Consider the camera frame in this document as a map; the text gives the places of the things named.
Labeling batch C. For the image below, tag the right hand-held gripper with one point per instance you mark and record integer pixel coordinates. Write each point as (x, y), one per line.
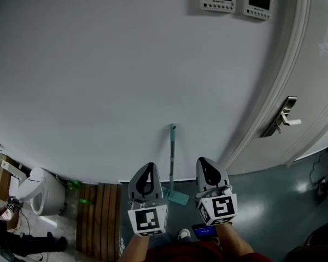
(221, 209)

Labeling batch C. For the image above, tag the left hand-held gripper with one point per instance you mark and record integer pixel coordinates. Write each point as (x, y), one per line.
(146, 220)

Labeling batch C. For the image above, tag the teal long-handled floor squeegee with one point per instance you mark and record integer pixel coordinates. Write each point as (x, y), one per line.
(171, 160)

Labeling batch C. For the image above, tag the person's right forearm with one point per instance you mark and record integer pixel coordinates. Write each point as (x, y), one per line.
(235, 239)

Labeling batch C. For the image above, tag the person's left forearm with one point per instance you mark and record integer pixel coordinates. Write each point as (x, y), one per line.
(135, 248)

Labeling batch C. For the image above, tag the black device blue screen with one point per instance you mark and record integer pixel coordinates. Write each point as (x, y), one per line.
(205, 231)

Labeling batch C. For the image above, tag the wooden slat mat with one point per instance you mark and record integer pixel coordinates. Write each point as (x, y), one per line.
(101, 222)

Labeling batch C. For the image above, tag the person's right white shoe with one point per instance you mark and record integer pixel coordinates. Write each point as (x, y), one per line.
(184, 233)

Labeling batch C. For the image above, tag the green plastic bottle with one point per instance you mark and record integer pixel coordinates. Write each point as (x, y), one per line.
(86, 201)

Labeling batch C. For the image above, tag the clear green-tinted bottle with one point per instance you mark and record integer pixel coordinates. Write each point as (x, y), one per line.
(74, 184)

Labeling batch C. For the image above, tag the person's red garment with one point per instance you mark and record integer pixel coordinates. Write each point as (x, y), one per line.
(194, 252)

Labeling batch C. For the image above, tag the white toilet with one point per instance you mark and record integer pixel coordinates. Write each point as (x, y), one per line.
(50, 192)

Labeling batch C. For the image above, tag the black bag red trim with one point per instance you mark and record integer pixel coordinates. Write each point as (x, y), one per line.
(317, 247)

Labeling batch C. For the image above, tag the white door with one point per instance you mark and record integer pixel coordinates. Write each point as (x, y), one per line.
(311, 78)

